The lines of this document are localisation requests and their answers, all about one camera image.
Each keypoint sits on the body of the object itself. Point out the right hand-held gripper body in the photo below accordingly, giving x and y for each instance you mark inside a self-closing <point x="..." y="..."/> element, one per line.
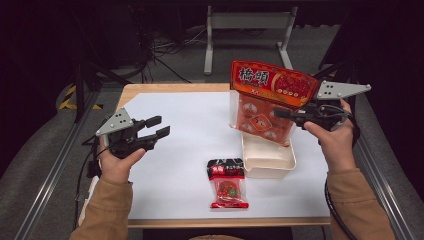
<point x="330" y="116"/>

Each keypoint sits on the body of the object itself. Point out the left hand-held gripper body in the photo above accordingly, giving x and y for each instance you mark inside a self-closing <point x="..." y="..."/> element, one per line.
<point x="125" y="143"/>

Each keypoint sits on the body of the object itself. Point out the large orange seasoning packet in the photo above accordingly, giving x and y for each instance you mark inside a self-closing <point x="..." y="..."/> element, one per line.
<point x="260" y="100"/>

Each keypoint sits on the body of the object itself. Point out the cream divided plastic container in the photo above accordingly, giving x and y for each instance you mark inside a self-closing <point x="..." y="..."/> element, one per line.
<point x="266" y="160"/>

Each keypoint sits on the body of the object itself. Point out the person's left hand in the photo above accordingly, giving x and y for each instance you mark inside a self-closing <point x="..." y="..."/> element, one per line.
<point x="116" y="168"/>

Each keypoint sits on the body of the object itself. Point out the person's right hand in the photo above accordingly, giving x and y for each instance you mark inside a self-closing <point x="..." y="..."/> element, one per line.
<point x="338" y="150"/>

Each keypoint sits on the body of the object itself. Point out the white table mat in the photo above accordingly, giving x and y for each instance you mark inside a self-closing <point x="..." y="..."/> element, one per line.
<point x="186" y="106"/>

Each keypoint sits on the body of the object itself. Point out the black tripod stand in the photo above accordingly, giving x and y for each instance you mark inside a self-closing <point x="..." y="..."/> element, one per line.
<point x="333" y="71"/>
<point x="80" y="90"/>

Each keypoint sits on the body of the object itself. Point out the yellow and black floor tape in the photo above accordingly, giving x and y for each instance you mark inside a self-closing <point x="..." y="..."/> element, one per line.
<point x="68" y="100"/>

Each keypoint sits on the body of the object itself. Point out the small red seasoning packet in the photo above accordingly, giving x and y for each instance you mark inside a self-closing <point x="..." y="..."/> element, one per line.
<point x="229" y="186"/>

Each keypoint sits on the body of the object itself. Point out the grey metal stand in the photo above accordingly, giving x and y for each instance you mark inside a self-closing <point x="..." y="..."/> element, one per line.
<point x="250" y="20"/>

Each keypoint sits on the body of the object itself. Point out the aluminium rail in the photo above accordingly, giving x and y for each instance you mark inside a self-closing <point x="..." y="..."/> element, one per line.
<point x="53" y="173"/>
<point x="383" y="180"/>

